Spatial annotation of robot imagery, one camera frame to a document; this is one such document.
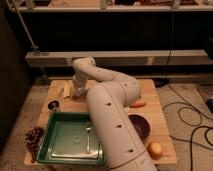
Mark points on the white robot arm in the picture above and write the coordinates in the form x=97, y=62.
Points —
x=108, y=94

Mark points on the yellow potato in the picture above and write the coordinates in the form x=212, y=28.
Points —
x=155, y=150

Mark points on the purple bowl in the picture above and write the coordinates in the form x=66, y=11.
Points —
x=141, y=126

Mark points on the grey metal shelf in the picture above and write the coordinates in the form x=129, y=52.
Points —
x=121, y=58

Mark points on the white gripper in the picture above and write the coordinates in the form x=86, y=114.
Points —
x=79, y=84

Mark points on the silver fork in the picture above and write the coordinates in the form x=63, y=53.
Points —
x=88, y=129

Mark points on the orange carrot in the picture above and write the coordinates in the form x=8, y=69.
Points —
x=138, y=104

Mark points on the small black round lid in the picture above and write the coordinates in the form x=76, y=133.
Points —
x=53, y=105

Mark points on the green plastic tray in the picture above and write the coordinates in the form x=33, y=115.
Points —
x=65, y=141

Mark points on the bunch of red grapes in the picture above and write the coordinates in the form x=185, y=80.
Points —
x=32, y=139

